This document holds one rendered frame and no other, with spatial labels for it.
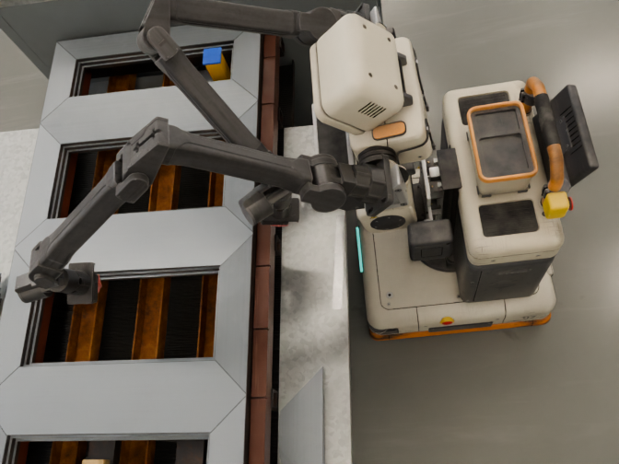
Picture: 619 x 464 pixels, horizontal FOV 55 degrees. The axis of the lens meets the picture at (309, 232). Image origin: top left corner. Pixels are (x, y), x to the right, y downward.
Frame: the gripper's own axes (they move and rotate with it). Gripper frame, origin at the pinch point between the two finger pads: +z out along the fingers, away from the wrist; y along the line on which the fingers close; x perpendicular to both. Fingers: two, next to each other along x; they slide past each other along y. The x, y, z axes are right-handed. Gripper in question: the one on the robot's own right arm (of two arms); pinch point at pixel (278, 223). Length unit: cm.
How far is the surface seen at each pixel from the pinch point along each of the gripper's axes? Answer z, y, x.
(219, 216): 9.7, -16.8, 6.1
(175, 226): 12.9, -29.7, 4.2
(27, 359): 25, -70, -32
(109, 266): 18, -49, -6
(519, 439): 73, 88, -52
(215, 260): 9.9, -17.6, -7.1
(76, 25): 19, -70, 83
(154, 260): 14.3, -35.2, -5.6
